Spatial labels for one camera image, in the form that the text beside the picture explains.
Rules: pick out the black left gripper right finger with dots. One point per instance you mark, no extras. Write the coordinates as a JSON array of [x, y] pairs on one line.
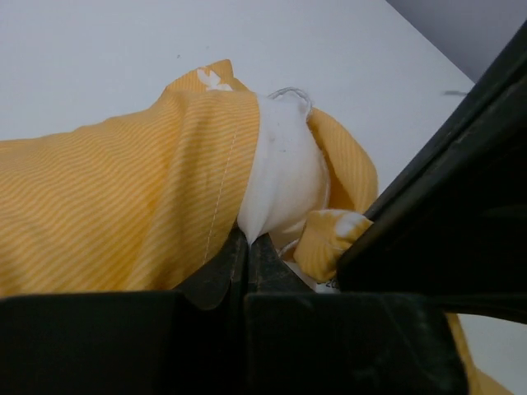
[[302, 342]]

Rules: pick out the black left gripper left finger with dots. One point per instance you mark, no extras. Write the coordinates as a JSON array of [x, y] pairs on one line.
[[180, 341]]

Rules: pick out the yellow pillowcase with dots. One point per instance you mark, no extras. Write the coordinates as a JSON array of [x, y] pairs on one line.
[[141, 201]]

